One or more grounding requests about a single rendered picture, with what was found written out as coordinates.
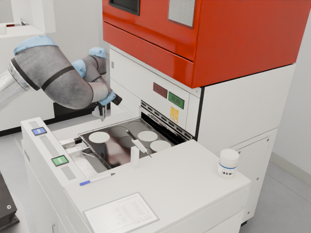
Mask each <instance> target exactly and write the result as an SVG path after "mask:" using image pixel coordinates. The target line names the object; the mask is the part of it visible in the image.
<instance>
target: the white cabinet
mask: <svg viewBox="0 0 311 233"><path fill-rule="evenodd" d="M22 148H23V153H24V159H25V166H26V171H27V177H28V182H29V187H30V193H31V200H32V205H33V211H34V216H35V222H36V227H37V233H77V232H76V231H75V229H74V227H73V226H72V224H71V222H70V221H69V219H68V217H67V216H66V215H65V214H64V212H63V210H62V209H61V207H60V205H59V204H58V202H57V200H56V199H55V197H54V195H53V194H52V192H51V190H50V188H49V187H48V185H47V184H46V182H45V180H44V178H43V177H42V175H41V173H40V171H39V170H38V168H37V167H36V165H35V163H34V161H33V160H32V158H31V156H30V155H29V153H28V152H27V150H26V148H25V146H24V145H23V143H22ZM243 214H244V209H242V210H241V211H239V212H237V213H236V214H234V215H232V216H231V217H229V218H227V219H225V220H224V221H222V222H220V223H218V224H217V225H215V226H213V227H211V228H210V229H208V230H206V231H205V232H203V233H239V230H240V226H241V223H242V219H243Z"/></svg>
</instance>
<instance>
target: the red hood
mask: <svg viewBox="0 0 311 233"><path fill-rule="evenodd" d="M310 10H311V0H102V20H103V40H104V41H106V42H107V43H109V44H111V45H113V46H115V47H116V48H118V49H120V50H122V51H124V52H125V53H127V54H129V55H131V56H133V57H135V58H137V59H138V60H140V61H142V62H144V63H146V64H148V65H149V66H151V67H153V68H155V69H157V70H158V71H160V72H162V73H164V74H166V75H167V76H169V77H171V78H173V79H175V80H176V81H178V82H180V83H182V84H184V85H186V86H188V87H190V88H191V89H194V88H197V87H201V86H206V85H209V84H213V83H217V82H221V81H225V80H230V79H233V78H237V77H241V76H245V75H248V74H253V73H257V72H261V71H264V70H268V69H272V68H276V67H281V66H284V65H288V64H292V63H296V60H297V57H298V53H299V49H300V45H301V42H302V39H303V35H304V32H305V28H306V24H307V21H308V17H309V14H310Z"/></svg>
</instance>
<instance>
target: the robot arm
mask: <svg viewBox="0 0 311 233"><path fill-rule="evenodd" d="M13 52H14V55H15V57H14V58H12V59H11V60H10V65H9V68H8V69H7V70H5V71H4V72H2V73H1V74H0V111H2V110H3V109H4V108H6V107H7V106H8V105H10V104H11V103H13V102H14V101H15V100H17V99H18V98H19V97H21V96H22V95H24V94H25V93H26V92H28V91H38V90H39V89H42V90H43V91H44V92H45V93H46V95H47V96H48V97H49V98H50V99H52V100H53V101H54V102H56V103H58V104H60V105H62V106H64V107H67V108H71V109H83V108H86V107H87V106H89V105H90V106H97V107H96V108H95V109H94V111H92V115H94V116H96V117H99V118H100V119H101V121H102V122H103V121H104V119H105V117H106V110H107V104H108V103H110V102H113V103H114V104H115V105H116V106H118V105H119V104H120V103H121V101H122V98H121V97H120V96H118V95H117V94H116V93H114V92H113V89H111V88H110V86H109V85H108V84H107V82H106V81H107V72H106V59H107V57H106V50H105V49H104V48H101V47H93V48H91V49H90V50H89V55H88V56H87V57H84V58H82V59H78V60H76V61H75V62H73V63H70V61H69V60H68V59H67V58H66V56H65V55H64V54H63V52H62V51H61V50H60V49H59V46H58V45H56V44H55V43H54V41H53V40H52V39H51V38H50V37H48V36H45V35H40V36H35V37H31V38H29V39H26V40H24V41H23V42H21V43H20V44H18V45H17V47H15V49H14V51H13Z"/></svg>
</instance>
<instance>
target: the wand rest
mask: <svg viewBox="0 0 311 233"><path fill-rule="evenodd" d="M132 142H133V143H134V144H135V145H136V146H137V147H138V148H137V147H136V146H134V147H131V166H132V167H133V168H137V167H138V166H139V150H140V151H142V152H143V153H145V152H147V149H146V148H145V147H144V146H143V145H142V143H141V142H140V141H139V140H133V139H132Z"/></svg>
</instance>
